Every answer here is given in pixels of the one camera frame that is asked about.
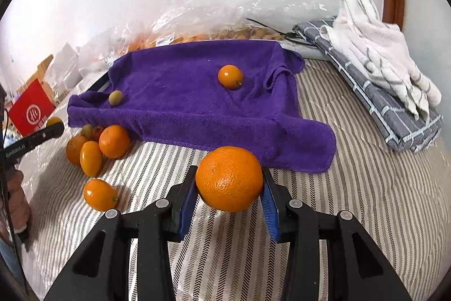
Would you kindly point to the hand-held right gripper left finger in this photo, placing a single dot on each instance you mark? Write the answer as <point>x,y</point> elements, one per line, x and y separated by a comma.
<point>186,209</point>

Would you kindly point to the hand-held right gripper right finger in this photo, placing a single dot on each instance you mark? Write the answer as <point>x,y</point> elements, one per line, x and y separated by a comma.
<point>271,213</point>

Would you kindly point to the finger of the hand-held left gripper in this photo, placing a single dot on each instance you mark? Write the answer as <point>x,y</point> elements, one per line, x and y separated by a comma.
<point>45,136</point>

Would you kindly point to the medium round orange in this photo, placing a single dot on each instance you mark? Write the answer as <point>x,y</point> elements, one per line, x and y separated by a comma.
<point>74,151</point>
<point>114,141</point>

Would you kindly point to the small yellow fruit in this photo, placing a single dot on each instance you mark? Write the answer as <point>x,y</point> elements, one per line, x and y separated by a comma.
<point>86,131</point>

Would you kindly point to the oval mandarin orange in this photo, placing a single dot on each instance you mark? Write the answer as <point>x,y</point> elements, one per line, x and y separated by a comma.
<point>91,158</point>

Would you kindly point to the large round orange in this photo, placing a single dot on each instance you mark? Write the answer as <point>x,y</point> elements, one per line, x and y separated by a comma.
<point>229,179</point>

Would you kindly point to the dark tray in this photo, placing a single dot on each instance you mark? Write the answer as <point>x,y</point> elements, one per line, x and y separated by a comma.
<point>102,85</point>

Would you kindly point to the small green-yellow fruit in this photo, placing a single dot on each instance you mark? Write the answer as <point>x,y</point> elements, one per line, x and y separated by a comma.
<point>115,98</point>

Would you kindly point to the small mandarin orange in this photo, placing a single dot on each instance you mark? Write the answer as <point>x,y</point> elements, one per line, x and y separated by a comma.
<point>100,194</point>

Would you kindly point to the small mandarin with stem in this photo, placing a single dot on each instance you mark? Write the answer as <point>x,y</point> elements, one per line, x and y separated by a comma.
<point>230,76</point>

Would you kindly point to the clear plastic bag brown fruits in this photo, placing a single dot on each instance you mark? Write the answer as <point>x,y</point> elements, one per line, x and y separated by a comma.
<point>246,29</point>

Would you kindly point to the person's left hand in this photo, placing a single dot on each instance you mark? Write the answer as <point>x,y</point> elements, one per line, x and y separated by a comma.
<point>17,198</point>

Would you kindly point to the red box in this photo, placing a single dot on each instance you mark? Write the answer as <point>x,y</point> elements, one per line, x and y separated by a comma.
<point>30,112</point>

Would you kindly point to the small reddish fruit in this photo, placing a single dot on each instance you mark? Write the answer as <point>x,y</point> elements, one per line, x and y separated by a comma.
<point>97,132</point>

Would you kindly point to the cardboard box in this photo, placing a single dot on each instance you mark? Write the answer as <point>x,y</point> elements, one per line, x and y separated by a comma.
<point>45,68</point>

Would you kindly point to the white plastic bag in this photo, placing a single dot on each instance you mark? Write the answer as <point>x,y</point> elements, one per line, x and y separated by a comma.
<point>68,68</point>

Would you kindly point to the striped bed sheet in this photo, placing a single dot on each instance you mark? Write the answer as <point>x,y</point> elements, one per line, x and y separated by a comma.
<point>352,198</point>

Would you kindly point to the purple towel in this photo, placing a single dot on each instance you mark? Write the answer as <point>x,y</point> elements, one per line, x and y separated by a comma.
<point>176,103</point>

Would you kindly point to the grey plaid folded cloth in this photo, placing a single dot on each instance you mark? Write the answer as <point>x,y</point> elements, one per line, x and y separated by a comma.
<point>380,103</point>

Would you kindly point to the clear plastic bag of mandarins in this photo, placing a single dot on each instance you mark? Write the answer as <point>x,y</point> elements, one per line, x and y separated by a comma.
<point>169,36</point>

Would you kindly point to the white striped towel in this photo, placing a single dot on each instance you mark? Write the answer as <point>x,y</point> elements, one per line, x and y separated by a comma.
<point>373,40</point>

